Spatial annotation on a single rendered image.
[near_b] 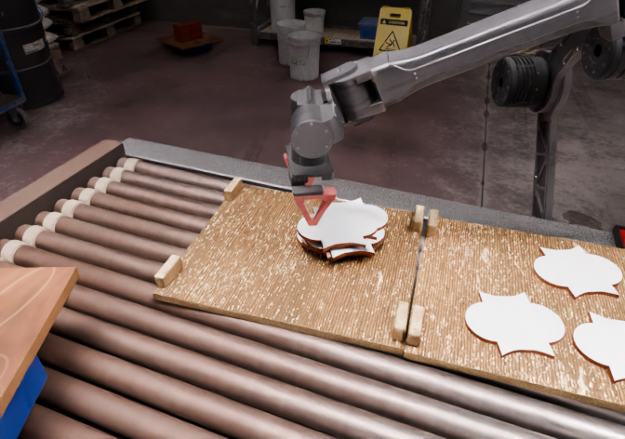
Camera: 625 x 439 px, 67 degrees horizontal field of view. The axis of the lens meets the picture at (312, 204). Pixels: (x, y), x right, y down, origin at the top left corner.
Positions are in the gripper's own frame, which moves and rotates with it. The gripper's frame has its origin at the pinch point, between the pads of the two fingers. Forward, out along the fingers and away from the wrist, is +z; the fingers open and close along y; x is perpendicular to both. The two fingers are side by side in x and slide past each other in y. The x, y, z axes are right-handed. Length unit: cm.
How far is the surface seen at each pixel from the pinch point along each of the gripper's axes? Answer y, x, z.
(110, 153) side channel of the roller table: -42, -42, 10
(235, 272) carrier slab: 4.4, -13.2, 10.0
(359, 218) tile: -1.1, 9.7, 4.6
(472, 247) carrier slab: 4.5, 30.1, 9.4
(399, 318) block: 21.1, 10.4, 7.0
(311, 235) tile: 2.6, 0.2, 4.8
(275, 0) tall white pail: -452, 36, 57
